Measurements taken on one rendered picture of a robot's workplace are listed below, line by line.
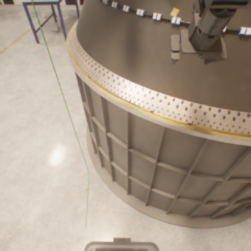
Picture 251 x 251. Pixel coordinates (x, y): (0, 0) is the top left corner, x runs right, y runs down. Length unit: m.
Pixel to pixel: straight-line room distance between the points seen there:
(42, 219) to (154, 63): 1.62
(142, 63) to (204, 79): 0.26
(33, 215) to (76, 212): 0.39
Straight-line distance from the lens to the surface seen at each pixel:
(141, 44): 0.85
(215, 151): 0.96
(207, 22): 0.45
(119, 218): 1.78
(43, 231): 1.90
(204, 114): 0.80
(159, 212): 1.79
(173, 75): 0.79
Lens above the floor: 1.73
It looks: 48 degrees down
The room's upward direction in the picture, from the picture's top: 1 degrees counter-clockwise
